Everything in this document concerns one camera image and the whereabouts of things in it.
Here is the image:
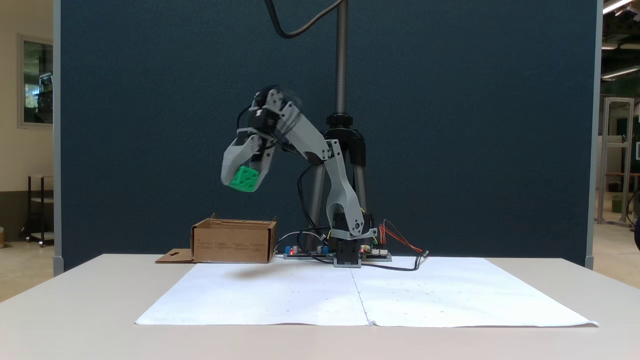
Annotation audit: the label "grey circuit board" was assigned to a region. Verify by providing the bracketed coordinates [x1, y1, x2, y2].
[361, 245, 393, 262]

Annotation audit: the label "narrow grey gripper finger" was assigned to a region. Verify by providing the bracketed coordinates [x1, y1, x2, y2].
[249, 144, 276, 194]

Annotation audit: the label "thick black hanging cable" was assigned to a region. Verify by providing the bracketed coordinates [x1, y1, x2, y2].
[263, 0, 347, 40]

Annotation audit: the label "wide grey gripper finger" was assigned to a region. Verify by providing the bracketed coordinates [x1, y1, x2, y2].
[220, 135, 264, 187]

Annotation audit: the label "black camera tripod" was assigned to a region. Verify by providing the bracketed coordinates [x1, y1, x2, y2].
[299, 0, 369, 237]

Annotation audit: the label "white paper sheet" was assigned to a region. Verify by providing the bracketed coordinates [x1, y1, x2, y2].
[350, 257, 600, 329]
[135, 262, 372, 327]

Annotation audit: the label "blue circuit board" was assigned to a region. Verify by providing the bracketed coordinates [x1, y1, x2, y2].
[283, 244, 334, 260]

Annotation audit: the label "orange red wire bundle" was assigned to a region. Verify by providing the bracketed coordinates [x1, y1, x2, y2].
[378, 219, 426, 255]

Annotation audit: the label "grey metal frame rack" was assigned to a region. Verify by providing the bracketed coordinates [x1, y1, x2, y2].
[596, 97, 636, 229]

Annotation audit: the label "ceiling light strip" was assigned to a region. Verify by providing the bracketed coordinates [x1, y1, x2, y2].
[602, 0, 640, 16]

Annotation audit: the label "brown cardboard box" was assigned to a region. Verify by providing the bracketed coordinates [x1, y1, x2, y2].
[155, 213, 279, 265]

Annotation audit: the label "green dice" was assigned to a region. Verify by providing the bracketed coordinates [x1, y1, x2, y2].
[228, 165, 260, 193]

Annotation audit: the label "framed wall window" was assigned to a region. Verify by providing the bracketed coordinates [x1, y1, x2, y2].
[18, 33, 54, 130]

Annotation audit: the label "black shelf cart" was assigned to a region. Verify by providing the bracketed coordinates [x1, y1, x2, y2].
[20, 174, 55, 249]

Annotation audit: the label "black servo cable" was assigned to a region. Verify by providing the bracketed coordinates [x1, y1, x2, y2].
[297, 165, 329, 242]

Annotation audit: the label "dark blue partition panel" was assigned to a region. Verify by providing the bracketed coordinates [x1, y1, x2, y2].
[53, 0, 604, 277]

